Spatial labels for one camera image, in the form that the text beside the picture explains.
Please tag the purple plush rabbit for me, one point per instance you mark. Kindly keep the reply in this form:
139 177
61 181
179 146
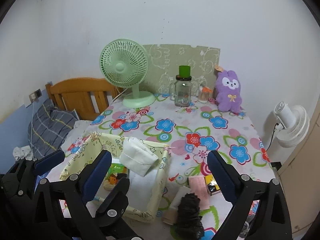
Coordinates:
228 92

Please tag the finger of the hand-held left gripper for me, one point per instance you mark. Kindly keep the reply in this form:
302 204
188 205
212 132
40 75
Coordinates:
115 197
50 159

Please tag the small black box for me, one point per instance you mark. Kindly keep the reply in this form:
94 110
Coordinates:
276 166

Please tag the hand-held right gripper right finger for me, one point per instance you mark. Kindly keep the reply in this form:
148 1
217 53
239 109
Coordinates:
221 175

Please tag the wall socket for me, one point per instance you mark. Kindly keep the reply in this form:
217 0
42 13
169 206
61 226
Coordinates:
35 94

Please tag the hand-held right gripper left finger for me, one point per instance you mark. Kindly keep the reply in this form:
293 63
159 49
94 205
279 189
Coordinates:
98 172

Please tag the pale yellow fabric storage box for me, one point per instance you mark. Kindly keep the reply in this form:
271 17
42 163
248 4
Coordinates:
160 180

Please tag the pink paper packet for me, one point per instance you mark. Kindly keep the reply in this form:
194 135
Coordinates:
198 190

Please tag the floral tablecloth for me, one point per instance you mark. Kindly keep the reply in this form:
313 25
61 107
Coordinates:
180 135

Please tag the white cloth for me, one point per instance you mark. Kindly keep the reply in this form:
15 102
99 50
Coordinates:
137 155
21 152

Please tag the yellow cartoon box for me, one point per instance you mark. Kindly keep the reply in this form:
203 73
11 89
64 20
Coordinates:
212 183

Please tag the small jar with orange lid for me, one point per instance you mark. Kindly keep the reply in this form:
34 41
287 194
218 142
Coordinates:
203 96

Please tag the white circulator fan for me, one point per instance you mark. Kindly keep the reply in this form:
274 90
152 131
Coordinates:
292 125

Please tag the wooden bed headboard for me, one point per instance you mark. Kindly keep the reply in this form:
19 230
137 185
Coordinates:
75 92

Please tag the green patterned board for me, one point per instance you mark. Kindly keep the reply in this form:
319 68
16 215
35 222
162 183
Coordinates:
172 57

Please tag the green desk fan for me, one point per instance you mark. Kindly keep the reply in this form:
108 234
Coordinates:
122 67

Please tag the glass jar with green lid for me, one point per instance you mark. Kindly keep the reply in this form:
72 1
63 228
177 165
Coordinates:
182 92

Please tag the beige tissue packet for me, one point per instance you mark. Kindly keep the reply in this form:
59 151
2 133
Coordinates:
173 205

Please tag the grey plaid pillow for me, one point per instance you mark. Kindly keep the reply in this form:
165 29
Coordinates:
50 127

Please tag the colourful cartoon packet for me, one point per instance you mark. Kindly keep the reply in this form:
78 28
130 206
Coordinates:
116 173

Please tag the white crumpled cloth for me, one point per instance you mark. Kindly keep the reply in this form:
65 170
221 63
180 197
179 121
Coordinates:
21 152

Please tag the beige wardrobe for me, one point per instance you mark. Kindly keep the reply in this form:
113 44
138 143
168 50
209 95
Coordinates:
305 167

